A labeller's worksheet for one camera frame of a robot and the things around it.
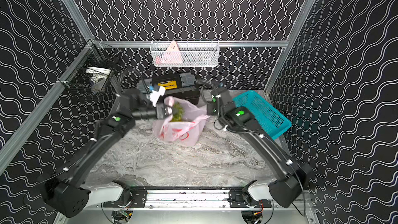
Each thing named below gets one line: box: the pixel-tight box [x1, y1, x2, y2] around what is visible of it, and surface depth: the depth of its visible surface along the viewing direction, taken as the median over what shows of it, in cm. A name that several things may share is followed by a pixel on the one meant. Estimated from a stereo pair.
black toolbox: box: [136, 72, 201, 105], surface depth 103 cm
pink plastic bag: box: [152, 95, 211, 147], surface depth 85 cm
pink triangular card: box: [160, 40, 183, 64], surface depth 91 cm
